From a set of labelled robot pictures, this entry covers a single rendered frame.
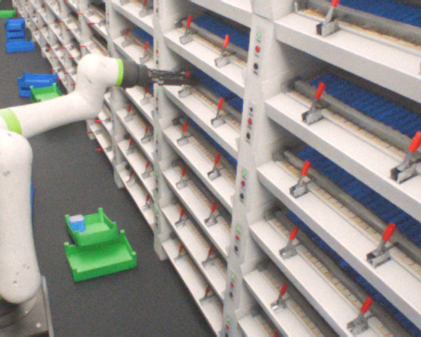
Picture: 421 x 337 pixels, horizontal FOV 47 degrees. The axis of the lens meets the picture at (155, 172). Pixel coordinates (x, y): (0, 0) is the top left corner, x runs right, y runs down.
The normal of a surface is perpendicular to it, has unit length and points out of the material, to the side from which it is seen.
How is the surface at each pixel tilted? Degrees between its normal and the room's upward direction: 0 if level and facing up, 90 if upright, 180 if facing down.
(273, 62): 90
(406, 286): 18
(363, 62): 108
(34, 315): 2
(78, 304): 0
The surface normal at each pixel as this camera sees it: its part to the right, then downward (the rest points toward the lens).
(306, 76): 0.35, 0.47
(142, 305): 0.00, -0.86
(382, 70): -0.89, 0.44
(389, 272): -0.29, -0.77
